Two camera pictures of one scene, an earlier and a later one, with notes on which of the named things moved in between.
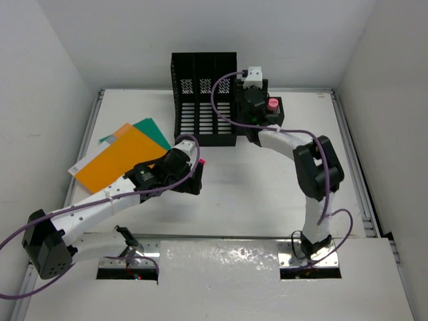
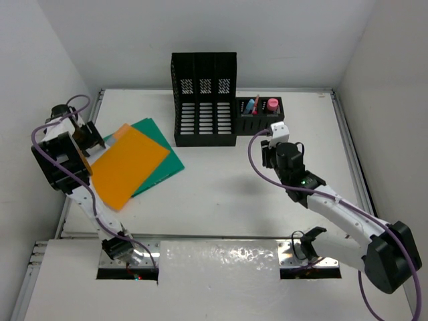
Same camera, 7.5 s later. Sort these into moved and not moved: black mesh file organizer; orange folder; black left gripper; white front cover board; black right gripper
Moved: black right gripper; orange folder; black left gripper
Not moved: black mesh file organizer; white front cover board
